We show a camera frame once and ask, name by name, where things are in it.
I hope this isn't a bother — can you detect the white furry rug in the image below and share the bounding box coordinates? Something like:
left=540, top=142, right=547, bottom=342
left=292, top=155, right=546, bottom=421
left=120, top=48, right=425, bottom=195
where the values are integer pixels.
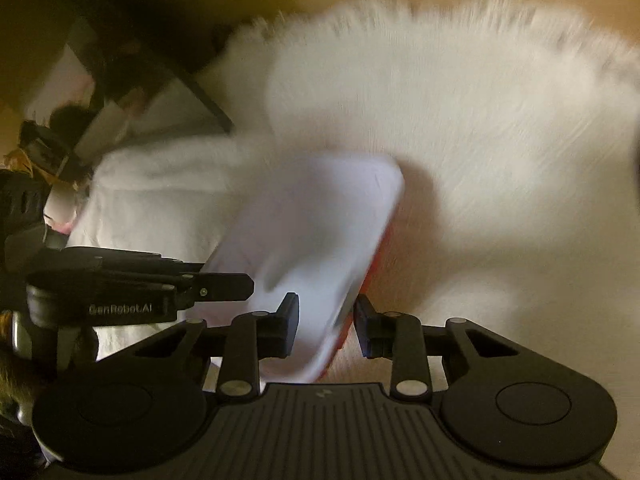
left=195, top=0, right=640, bottom=361

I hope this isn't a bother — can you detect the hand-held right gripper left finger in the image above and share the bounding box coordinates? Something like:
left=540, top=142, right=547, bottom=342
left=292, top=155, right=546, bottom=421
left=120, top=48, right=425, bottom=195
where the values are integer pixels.
left=131, top=292, right=300, bottom=403

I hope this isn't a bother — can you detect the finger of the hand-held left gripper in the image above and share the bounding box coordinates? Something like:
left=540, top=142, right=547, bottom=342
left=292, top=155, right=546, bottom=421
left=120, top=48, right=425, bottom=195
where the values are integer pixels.
left=30, top=270, right=256, bottom=311
left=40, top=247, right=187, bottom=276

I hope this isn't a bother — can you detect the black framed panel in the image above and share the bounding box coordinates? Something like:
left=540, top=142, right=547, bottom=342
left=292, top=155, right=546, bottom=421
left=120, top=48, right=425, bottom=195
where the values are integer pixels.
left=60, top=10, right=237, bottom=137

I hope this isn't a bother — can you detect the red and white rectangular tray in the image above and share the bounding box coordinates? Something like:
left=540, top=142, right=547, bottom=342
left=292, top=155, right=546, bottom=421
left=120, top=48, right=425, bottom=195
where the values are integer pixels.
left=197, top=154, right=407, bottom=385

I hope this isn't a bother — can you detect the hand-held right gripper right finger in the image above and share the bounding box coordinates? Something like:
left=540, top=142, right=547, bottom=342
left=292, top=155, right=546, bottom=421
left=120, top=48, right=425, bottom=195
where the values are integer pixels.
left=353, top=294, right=524, bottom=402

